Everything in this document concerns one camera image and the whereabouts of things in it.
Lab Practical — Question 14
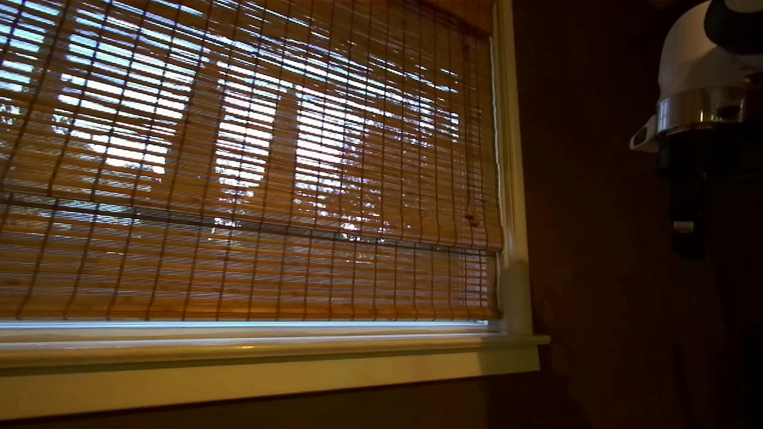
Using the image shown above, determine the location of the window with white frame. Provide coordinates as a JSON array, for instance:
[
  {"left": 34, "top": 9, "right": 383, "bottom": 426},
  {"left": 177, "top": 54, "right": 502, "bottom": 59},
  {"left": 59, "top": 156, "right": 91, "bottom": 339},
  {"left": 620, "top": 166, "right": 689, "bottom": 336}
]
[{"left": 0, "top": 0, "right": 551, "bottom": 421}]

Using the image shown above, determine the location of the brown cord with tassel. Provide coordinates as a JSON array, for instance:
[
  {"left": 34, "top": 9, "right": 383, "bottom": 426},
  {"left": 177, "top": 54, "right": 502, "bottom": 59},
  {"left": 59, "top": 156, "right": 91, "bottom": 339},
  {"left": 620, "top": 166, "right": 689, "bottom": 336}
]
[{"left": 461, "top": 35, "right": 481, "bottom": 228}]

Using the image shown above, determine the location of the white blind cord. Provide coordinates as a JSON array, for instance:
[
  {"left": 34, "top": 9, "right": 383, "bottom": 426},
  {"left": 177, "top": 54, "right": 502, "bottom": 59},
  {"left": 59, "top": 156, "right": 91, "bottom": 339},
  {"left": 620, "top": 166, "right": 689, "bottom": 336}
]
[{"left": 488, "top": 33, "right": 504, "bottom": 325}]

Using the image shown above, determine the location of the bamboo window blind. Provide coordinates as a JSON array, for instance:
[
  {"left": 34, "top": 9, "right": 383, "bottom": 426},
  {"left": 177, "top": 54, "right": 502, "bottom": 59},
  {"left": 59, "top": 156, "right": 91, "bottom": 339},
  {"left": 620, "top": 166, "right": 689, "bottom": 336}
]
[{"left": 0, "top": 0, "right": 505, "bottom": 323}]

